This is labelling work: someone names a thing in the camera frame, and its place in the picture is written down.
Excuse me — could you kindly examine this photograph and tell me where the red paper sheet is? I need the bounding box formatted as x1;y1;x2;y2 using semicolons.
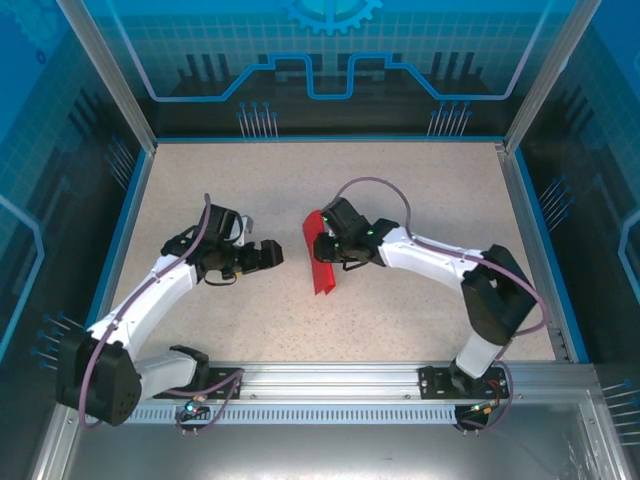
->
301;209;340;298

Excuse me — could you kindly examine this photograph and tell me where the grey sheet metal shelf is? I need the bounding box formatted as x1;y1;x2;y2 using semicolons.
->
29;389;626;480

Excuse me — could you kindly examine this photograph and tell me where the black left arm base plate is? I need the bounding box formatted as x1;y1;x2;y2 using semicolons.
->
149;367;245;401

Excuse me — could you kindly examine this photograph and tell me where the aluminium mounting rail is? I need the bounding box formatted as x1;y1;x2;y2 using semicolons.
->
64;360;601;401

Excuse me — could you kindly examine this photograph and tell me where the cable connector with green light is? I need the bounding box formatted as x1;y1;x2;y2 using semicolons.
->
180;393;209;419

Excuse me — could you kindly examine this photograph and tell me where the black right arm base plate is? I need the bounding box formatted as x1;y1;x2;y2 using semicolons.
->
418;364;512;401

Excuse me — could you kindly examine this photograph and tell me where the slotted grey cable duct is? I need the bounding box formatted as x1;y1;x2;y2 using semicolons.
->
122;404;504;426

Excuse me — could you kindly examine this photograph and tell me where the aluminium side rail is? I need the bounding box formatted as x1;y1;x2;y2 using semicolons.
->
494;141;575;364

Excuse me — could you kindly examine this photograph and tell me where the cable connector with orange wires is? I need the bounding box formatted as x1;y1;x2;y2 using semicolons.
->
467;398;503;417

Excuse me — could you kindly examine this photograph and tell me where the aluminium frame post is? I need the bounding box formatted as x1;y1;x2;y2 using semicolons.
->
53;0;160;154
502;0;605;154

